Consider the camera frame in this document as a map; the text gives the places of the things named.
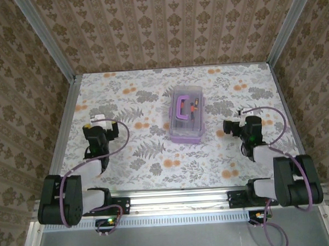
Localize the long aluminium base beam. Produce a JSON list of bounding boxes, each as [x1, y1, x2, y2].
[[30, 182, 329, 221]]

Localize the red black slim screwdriver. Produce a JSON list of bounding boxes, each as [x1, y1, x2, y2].
[[190, 101, 197, 130]]

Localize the left aluminium corner post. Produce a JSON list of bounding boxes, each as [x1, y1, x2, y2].
[[12, 0, 77, 83]]

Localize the slotted grey cable duct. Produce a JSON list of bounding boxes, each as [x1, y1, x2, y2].
[[42, 210, 255, 232]]

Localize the floral printed tablecloth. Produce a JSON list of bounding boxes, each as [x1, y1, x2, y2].
[[50, 60, 312, 196]]

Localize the aluminium side rail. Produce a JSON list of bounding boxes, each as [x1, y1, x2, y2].
[[37, 74, 89, 200], [268, 61, 317, 187]]

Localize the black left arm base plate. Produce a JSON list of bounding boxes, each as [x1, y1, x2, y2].
[[81, 195, 132, 217]]

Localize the left aluminium side rail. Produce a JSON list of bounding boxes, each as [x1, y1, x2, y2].
[[37, 74, 89, 200]]

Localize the purple plastic tool box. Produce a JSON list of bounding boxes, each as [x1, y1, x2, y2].
[[166, 84, 207, 145]]

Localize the aluminium corner post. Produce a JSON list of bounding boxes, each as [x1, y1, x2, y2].
[[12, 0, 77, 83], [264, 0, 321, 66]]

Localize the right aluminium corner post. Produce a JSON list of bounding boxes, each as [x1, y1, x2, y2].
[[264, 0, 321, 66]]

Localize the right aluminium side rail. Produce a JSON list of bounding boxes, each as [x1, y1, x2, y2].
[[268, 61, 317, 187]]

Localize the grey metal shelf panel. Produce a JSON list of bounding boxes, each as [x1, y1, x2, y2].
[[19, 204, 329, 246]]

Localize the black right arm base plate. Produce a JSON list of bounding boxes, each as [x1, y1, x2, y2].
[[226, 188, 280, 210]]

